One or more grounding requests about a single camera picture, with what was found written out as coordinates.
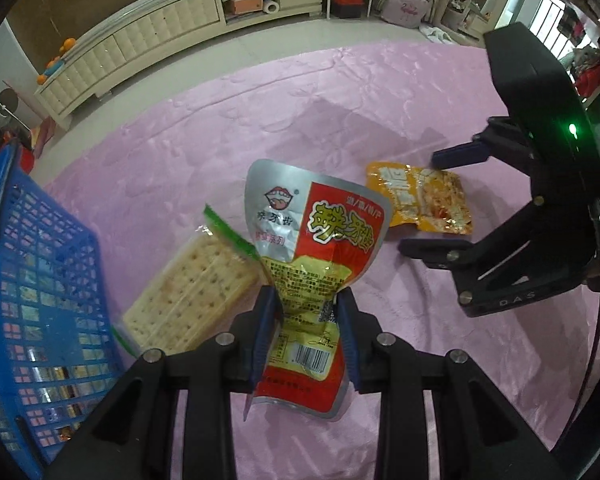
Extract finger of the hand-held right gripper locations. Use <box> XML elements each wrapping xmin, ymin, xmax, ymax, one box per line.
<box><xmin>398</xmin><ymin>195</ymin><xmax>549</xmax><ymax>274</ymax></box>
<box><xmin>432</xmin><ymin>117</ymin><xmax>534</xmax><ymax>177</ymax></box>

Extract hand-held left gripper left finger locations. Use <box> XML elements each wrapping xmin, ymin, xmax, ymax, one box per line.
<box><xmin>45</xmin><ymin>285</ymin><xmax>281</xmax><ymax>480</ymax></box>

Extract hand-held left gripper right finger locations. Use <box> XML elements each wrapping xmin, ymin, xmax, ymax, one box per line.
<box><xmin>336</xmin><ymin>290</ymin><xmax>556</xmax><ymax>480</ymax></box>

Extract orange snack packet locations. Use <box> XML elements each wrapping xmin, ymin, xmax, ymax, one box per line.
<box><xmin>365</xmin><ymin>161</ymin><xmax>473</xmax><ymax>235</ymax></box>

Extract large red silver snack packet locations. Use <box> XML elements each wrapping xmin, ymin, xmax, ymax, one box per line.
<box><xmin>242</xmin><ymin>159</ymin><xmax>393</xmax><ymax>421</ymax></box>

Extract blue plastic basket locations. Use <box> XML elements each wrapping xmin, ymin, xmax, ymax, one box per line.
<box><xmin>0</xmin><ymin>142</ymin><xmax>131</xmax><ymax>480</ymax></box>

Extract green-edged cracker packet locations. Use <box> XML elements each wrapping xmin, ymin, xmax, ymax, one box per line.
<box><xmin>111</xmin><ymin>203</ymin><xmax>263</xmax><ymax>358</ymax></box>

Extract red cloth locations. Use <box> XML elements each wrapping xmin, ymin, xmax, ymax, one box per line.
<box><xmin>575</xmin><ymin>59</ymin><xmax>600</xmax><ymax>97</ymax></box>

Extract white slippers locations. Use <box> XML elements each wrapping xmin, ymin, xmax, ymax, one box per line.
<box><xmin>420</xmin><ymin>25</ymin><xmax>454</xmax><ymax>44</ymax></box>

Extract pink tablecloth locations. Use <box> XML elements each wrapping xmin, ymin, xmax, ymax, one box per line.
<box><xmin>30</xmin><ymin>42</ymin><xmax>600</xmax><ymax>480</ymax></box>

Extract pink bag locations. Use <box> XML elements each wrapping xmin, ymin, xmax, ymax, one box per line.
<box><xmin>382</xmin><ymin>0</ymin><xmax>431</xmax><ymax>28</ymax></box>

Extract cream tufted cabinet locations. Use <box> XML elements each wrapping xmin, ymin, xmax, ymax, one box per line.
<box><xmin>32</xmin><ymin>0</ymin><xmax>326</xmax><ymax>133</ymax></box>

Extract black cable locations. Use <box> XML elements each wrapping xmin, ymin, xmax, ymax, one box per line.
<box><xmin>552</xmin><ymin>200</ymin><xmax>600</xmax><ymax>458</ymax></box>

